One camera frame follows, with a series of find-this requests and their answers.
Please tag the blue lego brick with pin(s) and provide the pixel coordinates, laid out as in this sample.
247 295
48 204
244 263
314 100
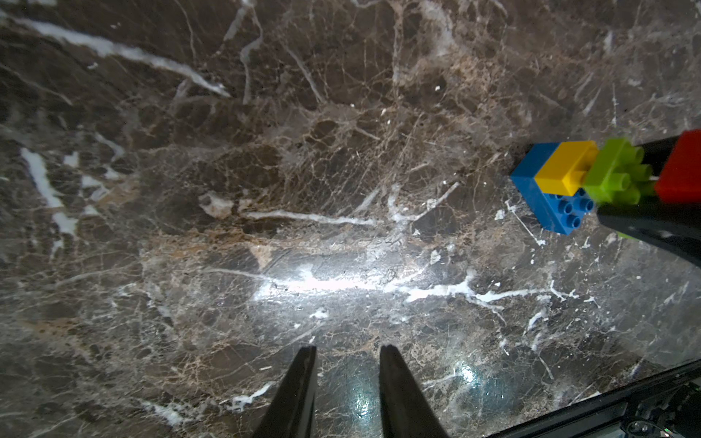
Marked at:
556 213

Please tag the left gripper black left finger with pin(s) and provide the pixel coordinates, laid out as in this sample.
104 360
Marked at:
292 411

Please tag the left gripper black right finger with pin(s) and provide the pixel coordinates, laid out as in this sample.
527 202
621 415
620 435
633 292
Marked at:
404 410

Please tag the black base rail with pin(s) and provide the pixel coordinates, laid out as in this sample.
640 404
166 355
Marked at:
664 405

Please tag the lime green lego brick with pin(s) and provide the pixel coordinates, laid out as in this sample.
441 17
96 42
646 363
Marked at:
618 175

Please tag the small yellow lego brick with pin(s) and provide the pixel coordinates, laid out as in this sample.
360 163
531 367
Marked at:
566 169

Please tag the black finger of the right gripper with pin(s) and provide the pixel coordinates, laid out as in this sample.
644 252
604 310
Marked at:
656 154
674 228

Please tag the red lego brick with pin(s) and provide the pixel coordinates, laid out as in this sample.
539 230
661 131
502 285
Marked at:
679 182

